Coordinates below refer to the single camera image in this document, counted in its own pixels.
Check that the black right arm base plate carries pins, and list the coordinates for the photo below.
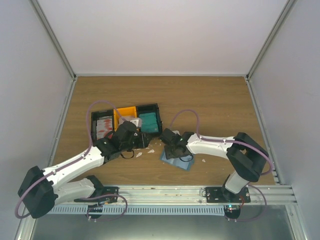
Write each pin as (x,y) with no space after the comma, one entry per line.
(218,194)

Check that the aluminium front frame rail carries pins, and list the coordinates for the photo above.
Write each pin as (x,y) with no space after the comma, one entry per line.
(196,195)

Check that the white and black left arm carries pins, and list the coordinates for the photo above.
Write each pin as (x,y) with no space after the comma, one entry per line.
(43,189)

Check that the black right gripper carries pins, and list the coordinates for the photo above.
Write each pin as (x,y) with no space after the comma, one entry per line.
(168,154)

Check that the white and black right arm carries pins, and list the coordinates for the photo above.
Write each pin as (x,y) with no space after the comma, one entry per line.
(246,156)

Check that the white card stack in bin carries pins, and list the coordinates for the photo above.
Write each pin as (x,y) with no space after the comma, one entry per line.
(125,118)

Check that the orange middle tray bin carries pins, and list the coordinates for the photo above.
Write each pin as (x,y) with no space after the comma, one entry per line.
(130,111)

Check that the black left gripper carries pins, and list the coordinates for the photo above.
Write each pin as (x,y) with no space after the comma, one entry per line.
(143,143)

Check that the red and white card stack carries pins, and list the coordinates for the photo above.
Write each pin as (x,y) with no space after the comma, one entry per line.
(104,125)

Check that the blue leather card holder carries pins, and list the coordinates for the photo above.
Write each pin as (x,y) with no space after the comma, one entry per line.
(184,163)

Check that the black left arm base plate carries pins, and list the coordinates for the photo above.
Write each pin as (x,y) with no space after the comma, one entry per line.
(101,196)

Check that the grey slotted cable duct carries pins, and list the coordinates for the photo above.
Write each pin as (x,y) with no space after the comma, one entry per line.
(196,210)

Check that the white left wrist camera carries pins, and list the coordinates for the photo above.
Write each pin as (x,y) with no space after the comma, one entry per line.
(137,122)

